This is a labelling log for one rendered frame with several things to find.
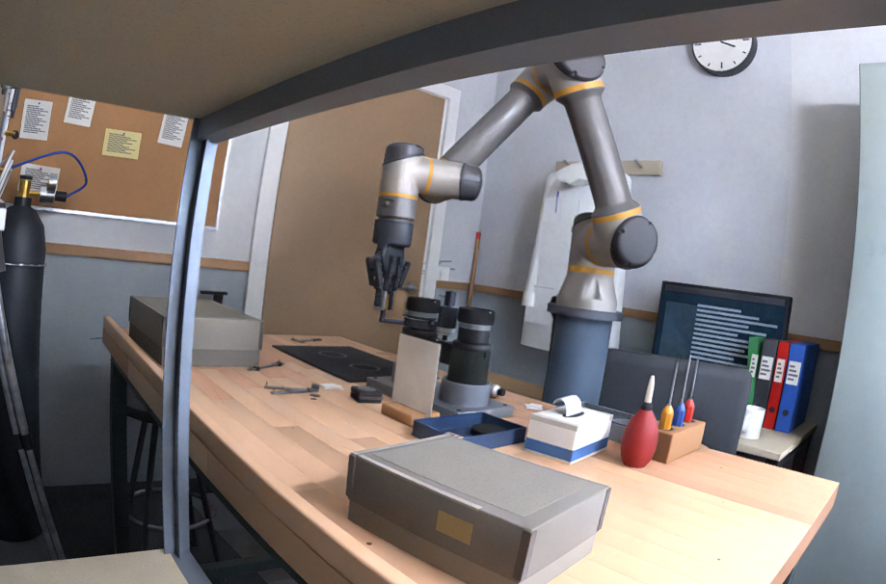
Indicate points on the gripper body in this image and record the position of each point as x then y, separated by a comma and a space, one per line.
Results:
393, 234

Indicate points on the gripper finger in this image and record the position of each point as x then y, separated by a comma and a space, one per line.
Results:
400, 272
378, 281

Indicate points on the black binocular body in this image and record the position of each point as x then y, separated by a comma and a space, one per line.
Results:
470, 361

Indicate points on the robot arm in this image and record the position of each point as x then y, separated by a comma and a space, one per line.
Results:
610, 168

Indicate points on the black binocular eyecup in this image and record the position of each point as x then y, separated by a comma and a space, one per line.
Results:
422, 318
476, 325

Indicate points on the black focus wheel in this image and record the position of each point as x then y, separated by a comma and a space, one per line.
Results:
448, 318

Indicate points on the black rubber mat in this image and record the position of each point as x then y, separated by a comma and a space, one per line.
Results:
325, 361

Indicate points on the white cradle knob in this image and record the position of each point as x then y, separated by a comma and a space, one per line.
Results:
497, 391

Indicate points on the wooden broom stick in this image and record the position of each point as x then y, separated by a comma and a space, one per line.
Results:
475, 263

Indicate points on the brown door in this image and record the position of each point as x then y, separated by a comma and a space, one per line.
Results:
318, 204

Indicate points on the small dark tool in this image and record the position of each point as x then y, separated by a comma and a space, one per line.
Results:
306, 339

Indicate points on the grey target card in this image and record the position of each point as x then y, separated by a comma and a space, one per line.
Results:
416, 374

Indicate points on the small black block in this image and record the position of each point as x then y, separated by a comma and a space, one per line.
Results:
366, 394

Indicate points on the small white piece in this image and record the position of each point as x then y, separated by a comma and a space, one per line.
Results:
331, 386

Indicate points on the wooden card base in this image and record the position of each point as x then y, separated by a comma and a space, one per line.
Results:
399, 412

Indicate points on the grey metal tool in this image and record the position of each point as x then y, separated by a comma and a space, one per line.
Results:
289, 388

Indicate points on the dark metal wrench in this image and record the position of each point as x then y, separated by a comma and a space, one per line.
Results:
266, 365

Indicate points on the white lab coat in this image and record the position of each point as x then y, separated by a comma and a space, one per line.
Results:
548, 248

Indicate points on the blue tray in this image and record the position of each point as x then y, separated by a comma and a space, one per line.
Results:
442, 426

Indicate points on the plain grey box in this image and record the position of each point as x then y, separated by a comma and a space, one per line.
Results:
223, 336

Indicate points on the white and blue tissue box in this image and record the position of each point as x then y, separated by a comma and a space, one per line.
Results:
567, 434

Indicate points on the large grey box with label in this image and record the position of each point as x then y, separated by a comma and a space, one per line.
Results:
472, 496

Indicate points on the dark grey tray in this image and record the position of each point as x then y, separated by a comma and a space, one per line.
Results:
615, 416

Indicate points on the cork notice board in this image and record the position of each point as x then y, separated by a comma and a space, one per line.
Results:
106, 175

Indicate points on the red rubber air blower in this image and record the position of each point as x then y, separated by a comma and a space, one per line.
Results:
640, 438

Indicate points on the black stool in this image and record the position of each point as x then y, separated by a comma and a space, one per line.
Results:
141, 467

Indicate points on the black computer monitor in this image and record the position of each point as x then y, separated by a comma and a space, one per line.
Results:
705, 321

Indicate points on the wooden screwdriver block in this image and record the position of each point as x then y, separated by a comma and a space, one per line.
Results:
680, 442

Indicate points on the dark grey chair back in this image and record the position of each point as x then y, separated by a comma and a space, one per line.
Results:
713, 409

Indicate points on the brass gas regulator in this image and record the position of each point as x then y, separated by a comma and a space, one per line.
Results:
44, 191

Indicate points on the black gas cylinder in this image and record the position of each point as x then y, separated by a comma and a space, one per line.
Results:
22, 329

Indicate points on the green binder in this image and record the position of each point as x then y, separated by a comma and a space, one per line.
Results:
753, 365

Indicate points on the dark grey binder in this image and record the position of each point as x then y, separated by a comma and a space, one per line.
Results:
765, 372

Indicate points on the white cup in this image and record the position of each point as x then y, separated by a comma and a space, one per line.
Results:
753, 423

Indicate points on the red binder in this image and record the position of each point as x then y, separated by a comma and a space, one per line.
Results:
778, 380

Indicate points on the blue binder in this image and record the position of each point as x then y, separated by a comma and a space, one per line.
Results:
797, 387

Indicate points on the beige side table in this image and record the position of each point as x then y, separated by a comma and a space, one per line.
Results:
778, 442

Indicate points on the pale grey cabinet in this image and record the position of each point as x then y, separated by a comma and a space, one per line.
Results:
873, 329

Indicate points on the grey shelf frame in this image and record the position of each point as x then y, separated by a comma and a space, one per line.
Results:
187, 292

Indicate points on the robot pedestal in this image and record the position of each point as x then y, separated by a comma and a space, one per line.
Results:
578, 358

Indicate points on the beige coat hook rail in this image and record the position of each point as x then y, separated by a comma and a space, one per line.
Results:
643, 168

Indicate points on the round wall clock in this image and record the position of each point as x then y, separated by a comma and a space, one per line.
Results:
723, 55

